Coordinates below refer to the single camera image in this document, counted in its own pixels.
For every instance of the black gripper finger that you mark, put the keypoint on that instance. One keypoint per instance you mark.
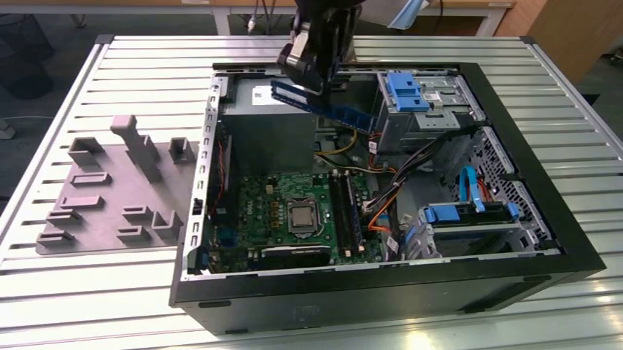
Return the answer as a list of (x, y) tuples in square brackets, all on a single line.
[(341, 36), (308, 65)]

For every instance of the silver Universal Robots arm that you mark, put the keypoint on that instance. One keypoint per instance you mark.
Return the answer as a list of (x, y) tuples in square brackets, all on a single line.
[(412, 12)]

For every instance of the black RAM slot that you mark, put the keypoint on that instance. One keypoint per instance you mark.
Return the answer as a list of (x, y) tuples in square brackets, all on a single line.
[(336, 204)]

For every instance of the blue drive latch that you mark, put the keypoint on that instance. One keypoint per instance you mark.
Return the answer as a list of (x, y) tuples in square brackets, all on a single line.
[(406, 91)]

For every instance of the grey power supply unit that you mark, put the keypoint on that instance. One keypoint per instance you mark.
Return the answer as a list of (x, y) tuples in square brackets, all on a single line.
[(267, 146)]

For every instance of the silver drive cage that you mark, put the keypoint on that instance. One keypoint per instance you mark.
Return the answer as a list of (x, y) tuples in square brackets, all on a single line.
[(438, 124)]

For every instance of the black CPU socket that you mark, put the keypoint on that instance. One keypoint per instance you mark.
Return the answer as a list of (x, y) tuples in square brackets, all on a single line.
[(305, 201)]

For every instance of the green motherboard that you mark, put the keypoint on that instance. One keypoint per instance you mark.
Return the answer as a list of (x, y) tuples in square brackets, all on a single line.
[(258, 204)]

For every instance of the silver CPU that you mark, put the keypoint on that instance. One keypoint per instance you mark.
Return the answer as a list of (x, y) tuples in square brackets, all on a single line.
[(302, 218)]

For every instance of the wooden cabinet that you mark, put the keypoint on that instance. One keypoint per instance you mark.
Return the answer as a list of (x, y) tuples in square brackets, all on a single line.
[(565, 33)]

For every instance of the disk with blue carrier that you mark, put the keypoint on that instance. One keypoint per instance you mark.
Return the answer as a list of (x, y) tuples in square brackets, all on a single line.
[(444, 213)]

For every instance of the grey parts rack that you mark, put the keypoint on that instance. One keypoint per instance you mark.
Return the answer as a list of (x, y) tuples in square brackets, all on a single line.
[(122, 182)]

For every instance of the black graphics card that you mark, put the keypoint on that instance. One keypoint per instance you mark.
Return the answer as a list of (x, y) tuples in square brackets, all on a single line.
[(293, 257)]

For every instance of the black mesh bin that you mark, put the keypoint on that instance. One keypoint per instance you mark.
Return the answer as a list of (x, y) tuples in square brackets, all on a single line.
[(25, 54)]

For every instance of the silver disk bay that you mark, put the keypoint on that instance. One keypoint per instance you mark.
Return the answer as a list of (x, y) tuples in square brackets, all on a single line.
[(477, 237)]

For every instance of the white plastic object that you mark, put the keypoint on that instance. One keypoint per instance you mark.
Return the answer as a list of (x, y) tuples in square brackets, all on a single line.
[(6, 131)]

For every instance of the black open PC case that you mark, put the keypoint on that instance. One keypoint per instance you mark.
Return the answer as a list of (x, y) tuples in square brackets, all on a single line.
[(341, 302)]

